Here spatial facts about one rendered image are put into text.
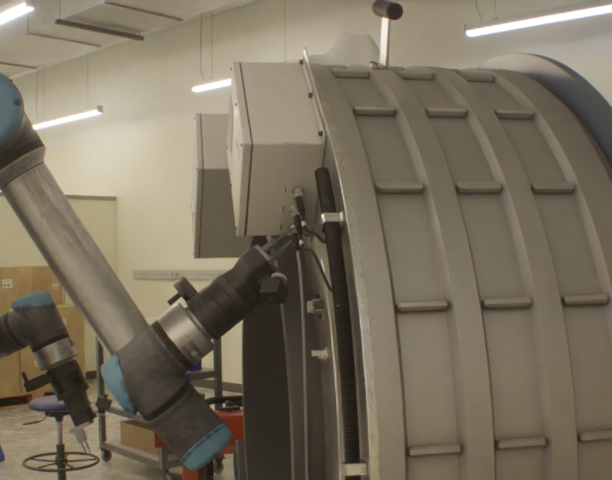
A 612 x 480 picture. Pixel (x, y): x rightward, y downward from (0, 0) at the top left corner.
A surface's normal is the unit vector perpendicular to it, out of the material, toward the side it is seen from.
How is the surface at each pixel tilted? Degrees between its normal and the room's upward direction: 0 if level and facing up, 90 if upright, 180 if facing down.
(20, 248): 90
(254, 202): 133
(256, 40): 90
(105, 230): 90
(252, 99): 43
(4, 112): 84
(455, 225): 59
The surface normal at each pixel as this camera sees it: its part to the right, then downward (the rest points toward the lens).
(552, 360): 0.15, -0.29
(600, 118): -0.99, 0.02
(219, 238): 0.11, 0.81
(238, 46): -0.66, 0.00
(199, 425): 0.44, -0.16
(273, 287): -0.41, -0.64
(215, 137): 0.11, -0.58
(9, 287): 0.75, -0.02
